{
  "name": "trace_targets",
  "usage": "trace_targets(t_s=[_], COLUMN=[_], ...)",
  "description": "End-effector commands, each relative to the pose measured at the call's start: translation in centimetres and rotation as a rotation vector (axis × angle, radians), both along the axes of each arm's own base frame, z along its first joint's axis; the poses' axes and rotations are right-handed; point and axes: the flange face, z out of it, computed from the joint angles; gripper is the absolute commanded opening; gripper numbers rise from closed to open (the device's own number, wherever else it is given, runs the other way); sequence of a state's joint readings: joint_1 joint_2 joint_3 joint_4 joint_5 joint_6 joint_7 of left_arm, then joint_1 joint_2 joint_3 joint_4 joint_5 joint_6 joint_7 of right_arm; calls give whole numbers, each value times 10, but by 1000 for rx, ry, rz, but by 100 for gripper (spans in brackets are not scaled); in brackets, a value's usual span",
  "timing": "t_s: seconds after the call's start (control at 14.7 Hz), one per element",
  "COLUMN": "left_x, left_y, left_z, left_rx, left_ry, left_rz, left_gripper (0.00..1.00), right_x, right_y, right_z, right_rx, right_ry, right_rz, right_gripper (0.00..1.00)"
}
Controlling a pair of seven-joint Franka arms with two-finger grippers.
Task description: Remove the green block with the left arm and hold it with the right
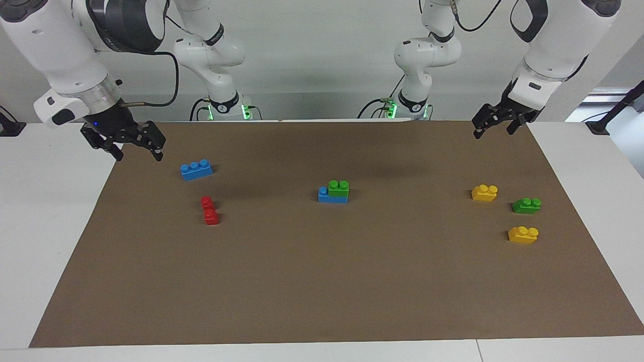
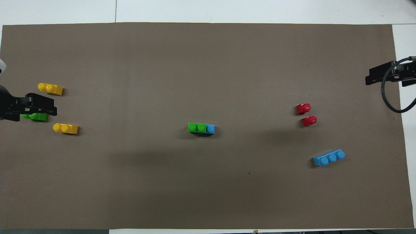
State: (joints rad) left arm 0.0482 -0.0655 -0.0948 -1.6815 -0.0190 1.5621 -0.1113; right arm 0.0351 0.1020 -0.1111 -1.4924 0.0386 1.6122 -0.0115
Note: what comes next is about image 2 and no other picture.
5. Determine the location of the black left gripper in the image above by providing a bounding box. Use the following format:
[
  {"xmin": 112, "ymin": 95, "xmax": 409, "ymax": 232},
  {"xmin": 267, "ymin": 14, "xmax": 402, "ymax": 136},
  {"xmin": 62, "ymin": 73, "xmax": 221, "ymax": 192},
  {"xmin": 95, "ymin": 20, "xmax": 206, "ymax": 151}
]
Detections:
[{"xmin": 0, "ymin": 85, "xmax": 58, "ymax": 122}]

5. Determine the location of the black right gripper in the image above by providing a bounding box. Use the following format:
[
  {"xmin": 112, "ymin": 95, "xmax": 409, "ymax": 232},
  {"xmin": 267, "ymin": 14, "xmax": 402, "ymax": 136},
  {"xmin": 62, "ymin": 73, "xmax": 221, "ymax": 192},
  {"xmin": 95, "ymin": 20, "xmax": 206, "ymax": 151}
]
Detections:
[{"xmin": 365, "ymin": 60, "xmax": 416, "ymax": 87}]

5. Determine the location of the yellow two-stud toy block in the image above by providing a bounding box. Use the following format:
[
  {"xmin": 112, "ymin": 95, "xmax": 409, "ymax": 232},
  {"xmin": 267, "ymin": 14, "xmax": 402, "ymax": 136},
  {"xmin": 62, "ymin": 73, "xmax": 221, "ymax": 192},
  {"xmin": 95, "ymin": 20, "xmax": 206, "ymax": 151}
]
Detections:
[
  {"xmin": 53, "ymin": 123, "xmax": 79, "ymax": 135},
  {"xmin": 38, "ymin": 83, "xmax": 64, "ymax": 96}
]

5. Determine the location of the blue three-stud toy block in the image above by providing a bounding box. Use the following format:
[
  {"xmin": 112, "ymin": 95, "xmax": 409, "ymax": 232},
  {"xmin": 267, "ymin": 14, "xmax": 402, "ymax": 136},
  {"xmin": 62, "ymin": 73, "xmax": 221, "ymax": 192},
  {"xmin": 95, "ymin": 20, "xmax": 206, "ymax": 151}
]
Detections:
[{"xmin": 312, "ymin": 149, "xmax": 346, "ymax": 167}]

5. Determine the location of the brown table mat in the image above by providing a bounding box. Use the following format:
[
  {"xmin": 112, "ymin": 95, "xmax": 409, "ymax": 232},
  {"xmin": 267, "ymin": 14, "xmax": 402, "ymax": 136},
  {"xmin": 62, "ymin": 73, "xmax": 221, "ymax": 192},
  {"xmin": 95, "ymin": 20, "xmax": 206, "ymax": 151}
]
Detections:
[{"xmin": 0, "ymin": 22, "xmax": 415, "ymax": 230}]

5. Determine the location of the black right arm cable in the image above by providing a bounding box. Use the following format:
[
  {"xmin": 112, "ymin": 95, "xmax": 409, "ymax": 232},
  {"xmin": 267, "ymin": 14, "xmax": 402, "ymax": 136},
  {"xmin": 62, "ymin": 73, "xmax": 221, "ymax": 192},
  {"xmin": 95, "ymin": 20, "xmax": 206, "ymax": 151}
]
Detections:
[{"xmin": 381, "ymin": 56, "xmax": 416, "ymax": 114}]

